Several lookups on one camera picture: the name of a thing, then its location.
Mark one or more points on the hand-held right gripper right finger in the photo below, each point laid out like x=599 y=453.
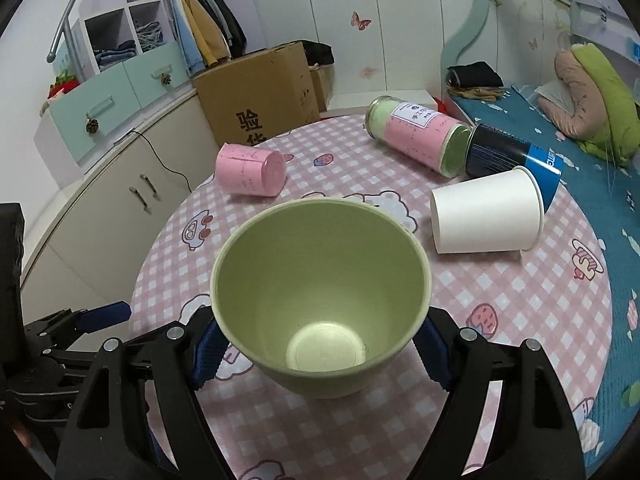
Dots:
x=432 y=355

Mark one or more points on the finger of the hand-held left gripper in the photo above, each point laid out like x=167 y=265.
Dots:
x=107 y=314

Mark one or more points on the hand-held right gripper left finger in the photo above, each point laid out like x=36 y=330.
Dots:
x=205 y=355

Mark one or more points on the green cup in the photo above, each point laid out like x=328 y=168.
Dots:
x=320 y=270

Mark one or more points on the white paper cup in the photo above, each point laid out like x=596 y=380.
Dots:
x=480 y=215

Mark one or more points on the pink cup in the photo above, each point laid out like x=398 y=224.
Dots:
x=245 y=167

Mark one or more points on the white low cabinet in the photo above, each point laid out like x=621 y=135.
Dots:
x=100 y=220

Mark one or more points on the teal drawer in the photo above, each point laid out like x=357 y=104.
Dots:
x=155 y=77
x=90 y=110

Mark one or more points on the dark blue can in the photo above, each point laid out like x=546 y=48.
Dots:
x=500 y=150

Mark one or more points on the blue printed bedsheet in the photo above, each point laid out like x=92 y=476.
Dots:
x=575 y=185

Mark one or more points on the pink and green bottle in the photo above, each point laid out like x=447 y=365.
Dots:
x=415 y=130

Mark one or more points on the red knitted toy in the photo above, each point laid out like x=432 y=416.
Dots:
x=62 y=86

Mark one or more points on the folded blue jeans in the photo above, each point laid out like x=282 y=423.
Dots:
x=115 y=56

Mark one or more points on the folded mustard clothing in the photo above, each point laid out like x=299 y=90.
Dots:
x=480 y=94

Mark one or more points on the white side table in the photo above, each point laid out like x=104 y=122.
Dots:
x=350 y=102

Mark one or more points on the large cardboard box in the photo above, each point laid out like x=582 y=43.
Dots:
x=260 y=95

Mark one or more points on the folded grey clothes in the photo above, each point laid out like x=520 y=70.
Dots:
x=149 y=36

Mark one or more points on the folded black clothing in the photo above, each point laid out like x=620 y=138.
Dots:
x=475 y=75

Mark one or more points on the light blue hanging garment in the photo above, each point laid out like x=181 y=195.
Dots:
x=186 y=40

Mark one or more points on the small cardboard box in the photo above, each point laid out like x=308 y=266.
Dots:
x=322 y=85

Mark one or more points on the mustard hanging garment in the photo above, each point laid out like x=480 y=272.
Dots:
x=207 y=30

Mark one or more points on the pink and green quilt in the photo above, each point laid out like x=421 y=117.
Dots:
x=600 y=90

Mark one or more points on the dark hanging garment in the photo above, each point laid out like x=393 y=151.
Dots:
x=230 y=20

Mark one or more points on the black cloth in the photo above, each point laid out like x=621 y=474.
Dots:
x=317 y=52

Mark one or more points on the curved metal rail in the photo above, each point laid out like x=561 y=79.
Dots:
x=67 y=15

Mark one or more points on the teal curved bed frame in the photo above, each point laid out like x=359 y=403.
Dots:
x=470 y=20

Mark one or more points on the butterfly wall sticker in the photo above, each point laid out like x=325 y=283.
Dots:
x=361 y=21

